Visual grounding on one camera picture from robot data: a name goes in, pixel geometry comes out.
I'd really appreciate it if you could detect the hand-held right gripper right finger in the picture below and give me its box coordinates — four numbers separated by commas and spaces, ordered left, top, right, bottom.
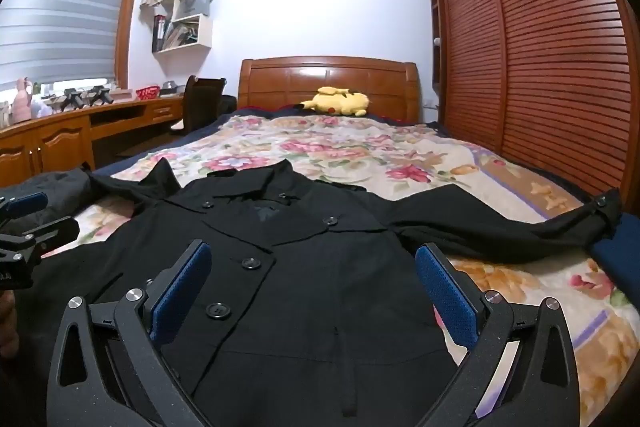
414, 243, 582, 427

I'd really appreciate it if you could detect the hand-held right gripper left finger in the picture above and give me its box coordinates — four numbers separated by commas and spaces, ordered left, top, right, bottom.
46, 239, 213, 427

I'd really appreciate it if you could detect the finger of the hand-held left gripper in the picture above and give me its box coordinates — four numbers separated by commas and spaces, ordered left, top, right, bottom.
0, 216, 80, 265
0, 192, 49, 228

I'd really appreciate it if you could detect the black button coat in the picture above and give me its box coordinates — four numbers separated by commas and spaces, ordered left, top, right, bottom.
10, 157, 623, 427

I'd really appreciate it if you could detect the person's left hand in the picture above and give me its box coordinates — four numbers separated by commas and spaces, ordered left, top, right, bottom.
0, 293, 20, 361

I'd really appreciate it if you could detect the dark padded jacket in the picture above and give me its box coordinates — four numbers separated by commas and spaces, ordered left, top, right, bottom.
0, 167, 108, 258

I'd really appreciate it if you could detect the wooden desk with cabinets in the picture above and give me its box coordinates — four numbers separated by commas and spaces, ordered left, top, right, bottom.
0, 96, 187, 188

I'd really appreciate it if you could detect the pink thermos jug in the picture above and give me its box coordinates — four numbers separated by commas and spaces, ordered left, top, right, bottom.
12, 78, 34, 124

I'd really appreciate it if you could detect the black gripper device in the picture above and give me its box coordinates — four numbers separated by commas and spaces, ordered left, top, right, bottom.
87, 84, 115, 106
49, 88, 87, 112

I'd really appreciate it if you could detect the floral blanket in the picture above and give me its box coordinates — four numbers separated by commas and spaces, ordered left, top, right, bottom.
42, 114, 640, 427

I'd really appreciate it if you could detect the dark wooden chair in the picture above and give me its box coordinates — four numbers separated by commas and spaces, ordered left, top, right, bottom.
170, 76, 228, 136

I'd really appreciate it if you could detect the grey window blind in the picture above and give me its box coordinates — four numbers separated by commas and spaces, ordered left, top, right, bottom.
0, 0, 141, 92

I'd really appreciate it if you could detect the black binder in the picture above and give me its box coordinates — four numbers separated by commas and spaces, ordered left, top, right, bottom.
152, 14, 168, 52

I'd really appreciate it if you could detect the yellow plush toy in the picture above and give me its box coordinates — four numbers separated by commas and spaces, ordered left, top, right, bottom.
293, 86, 371, 118

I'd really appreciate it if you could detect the pile of books and papers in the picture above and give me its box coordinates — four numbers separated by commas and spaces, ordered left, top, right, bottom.
167, 22, 199, 48

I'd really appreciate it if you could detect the wooden bed headboard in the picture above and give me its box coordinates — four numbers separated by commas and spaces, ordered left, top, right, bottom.
236, 56, 420, 124

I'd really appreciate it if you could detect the louvered wooden wardrobe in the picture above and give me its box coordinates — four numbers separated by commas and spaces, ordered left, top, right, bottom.
424, 0, 640, 228

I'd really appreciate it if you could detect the white wall shelf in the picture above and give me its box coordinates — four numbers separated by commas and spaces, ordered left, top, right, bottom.
140, 0, 219, 54

